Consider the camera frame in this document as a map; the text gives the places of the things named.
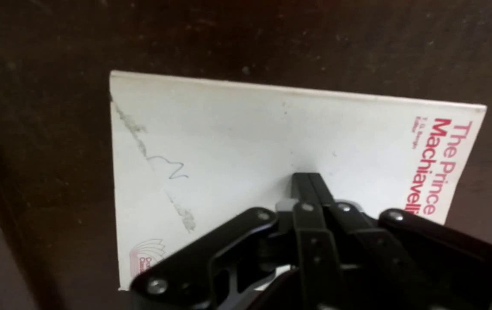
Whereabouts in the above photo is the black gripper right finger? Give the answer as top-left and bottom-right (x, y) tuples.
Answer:
(310, 170), (492, 310)

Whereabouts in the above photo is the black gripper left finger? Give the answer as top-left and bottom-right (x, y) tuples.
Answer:
(129, 170), (346, 310)

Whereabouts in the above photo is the white paperback book red title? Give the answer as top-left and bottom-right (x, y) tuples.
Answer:
(107, 68), (487, 290)

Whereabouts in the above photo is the dark brown wooden side table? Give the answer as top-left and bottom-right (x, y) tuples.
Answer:
(0, 0), (492, 310)

